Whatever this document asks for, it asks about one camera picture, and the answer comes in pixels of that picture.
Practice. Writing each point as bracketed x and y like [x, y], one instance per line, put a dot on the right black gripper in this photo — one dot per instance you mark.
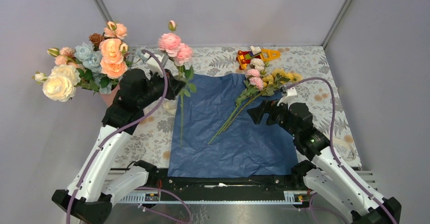
[271, 107]

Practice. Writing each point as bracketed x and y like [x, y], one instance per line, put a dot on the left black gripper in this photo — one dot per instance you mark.
[174, 85]

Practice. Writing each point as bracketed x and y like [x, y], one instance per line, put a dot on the pink rose stem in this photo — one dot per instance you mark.
[180, 54]

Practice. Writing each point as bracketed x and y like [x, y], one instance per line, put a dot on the blue paper bouquet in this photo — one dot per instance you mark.
[200, 150]

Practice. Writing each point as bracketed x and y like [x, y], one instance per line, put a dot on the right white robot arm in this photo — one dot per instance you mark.
[323, 171]

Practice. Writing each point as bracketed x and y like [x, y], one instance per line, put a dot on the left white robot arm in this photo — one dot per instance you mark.
[88, 198]

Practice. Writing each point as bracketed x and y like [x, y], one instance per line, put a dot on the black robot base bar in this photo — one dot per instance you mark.
[160, 181]

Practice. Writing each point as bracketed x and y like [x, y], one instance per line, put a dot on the pink ceramic vase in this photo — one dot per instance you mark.
[109, 98]

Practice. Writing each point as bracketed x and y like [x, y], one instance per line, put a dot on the flowers in vase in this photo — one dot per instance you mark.
[97, 66]

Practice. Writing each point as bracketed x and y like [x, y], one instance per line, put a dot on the small cream ribbon scrap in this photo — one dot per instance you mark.
[170, 107]

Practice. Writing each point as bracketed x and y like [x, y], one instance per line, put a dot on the colourful toy block car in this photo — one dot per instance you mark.
[244, 57]

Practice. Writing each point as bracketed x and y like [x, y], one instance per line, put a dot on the floral patterned table mat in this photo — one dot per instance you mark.
[151, 140]

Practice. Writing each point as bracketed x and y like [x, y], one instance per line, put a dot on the white slotted cable duct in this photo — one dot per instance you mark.
[221, 197]

